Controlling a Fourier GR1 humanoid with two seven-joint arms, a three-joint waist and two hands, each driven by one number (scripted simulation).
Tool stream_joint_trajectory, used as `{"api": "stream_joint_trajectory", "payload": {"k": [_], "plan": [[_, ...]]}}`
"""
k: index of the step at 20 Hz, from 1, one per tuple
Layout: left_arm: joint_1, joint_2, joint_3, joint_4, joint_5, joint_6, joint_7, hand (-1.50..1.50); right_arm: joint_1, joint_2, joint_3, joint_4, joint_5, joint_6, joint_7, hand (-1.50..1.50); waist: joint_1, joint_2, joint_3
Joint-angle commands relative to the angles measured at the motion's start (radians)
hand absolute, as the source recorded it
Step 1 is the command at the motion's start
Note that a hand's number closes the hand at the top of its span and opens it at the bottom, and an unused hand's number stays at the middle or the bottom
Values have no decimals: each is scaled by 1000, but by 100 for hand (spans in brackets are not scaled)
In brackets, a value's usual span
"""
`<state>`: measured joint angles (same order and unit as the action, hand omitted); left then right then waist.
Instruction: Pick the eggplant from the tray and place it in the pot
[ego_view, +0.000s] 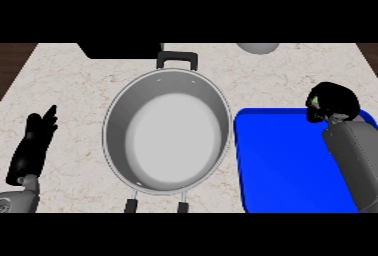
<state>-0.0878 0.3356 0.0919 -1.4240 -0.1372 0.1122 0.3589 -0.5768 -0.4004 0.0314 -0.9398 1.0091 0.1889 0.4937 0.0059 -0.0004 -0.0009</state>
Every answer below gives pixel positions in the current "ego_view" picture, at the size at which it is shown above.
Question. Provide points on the dark eggplant with green stem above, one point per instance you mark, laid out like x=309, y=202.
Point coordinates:
x=314, y=101

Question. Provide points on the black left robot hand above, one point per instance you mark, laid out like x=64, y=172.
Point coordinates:
x=30, y=146

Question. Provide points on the black appliance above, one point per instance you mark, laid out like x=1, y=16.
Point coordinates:
x=123, y=50

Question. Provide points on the blue tray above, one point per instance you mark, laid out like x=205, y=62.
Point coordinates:
x=289, y=160

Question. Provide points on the grey round object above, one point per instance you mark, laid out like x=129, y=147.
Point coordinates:
x=258, y=47

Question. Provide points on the grey metal pot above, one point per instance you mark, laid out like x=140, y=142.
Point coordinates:
x=168, y=131

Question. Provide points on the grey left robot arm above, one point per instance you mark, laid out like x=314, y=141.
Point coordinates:
x=20, y=196

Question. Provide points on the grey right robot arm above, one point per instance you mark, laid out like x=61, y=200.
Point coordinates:
x=357, y=160

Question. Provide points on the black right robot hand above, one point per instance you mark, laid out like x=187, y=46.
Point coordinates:
x=335, y=96

